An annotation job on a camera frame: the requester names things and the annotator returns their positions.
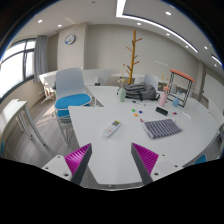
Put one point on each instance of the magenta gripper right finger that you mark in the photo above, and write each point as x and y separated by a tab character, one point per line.
152	166

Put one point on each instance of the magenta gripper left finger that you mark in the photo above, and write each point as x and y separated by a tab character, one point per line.
72	166

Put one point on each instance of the grey striped towel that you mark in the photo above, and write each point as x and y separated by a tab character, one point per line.
161	128

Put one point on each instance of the white remote control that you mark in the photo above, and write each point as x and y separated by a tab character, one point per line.
111	128

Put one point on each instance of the black phone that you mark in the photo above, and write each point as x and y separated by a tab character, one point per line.
161	111

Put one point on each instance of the black marker pen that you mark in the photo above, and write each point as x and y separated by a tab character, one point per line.
139	103

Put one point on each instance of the pink bottle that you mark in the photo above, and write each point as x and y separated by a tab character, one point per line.
163	98

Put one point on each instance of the blue vase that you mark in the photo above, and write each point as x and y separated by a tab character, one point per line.
176	102

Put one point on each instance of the grey backpack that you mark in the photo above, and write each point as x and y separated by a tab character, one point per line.
142	91

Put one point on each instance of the white chair blue seat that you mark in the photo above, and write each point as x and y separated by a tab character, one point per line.
70	91

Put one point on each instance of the pale green vase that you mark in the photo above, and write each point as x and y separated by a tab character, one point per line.
122	94

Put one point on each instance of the white side desk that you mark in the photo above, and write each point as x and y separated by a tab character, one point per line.
15	109

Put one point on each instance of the grey curtain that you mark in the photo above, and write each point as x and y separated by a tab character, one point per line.
40	57

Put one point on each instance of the wooden coat rack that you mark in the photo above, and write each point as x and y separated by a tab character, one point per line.
133	61

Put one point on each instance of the black frame orange top shelf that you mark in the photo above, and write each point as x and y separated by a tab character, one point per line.
179	86

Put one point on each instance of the round wall clock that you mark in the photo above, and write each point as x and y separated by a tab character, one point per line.
70	39

